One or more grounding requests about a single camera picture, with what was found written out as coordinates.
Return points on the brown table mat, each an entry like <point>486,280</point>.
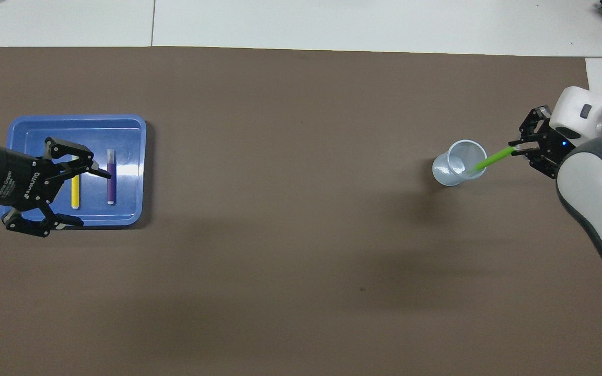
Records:
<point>280,235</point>

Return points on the yellow pen with white cap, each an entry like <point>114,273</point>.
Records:
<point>75,194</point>

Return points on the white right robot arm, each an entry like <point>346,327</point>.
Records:
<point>593,183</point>

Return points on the green pen with white cap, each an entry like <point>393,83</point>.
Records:
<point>491,159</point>

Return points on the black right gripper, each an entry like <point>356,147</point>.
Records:
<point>557,151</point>

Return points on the clear plastic cup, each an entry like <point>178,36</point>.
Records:
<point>444,175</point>

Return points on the blue plastic tray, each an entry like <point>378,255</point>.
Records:
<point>128,198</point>

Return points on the purple pen with white cap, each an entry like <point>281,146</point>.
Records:
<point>111,185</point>

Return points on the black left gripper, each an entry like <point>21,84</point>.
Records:
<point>13,180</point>

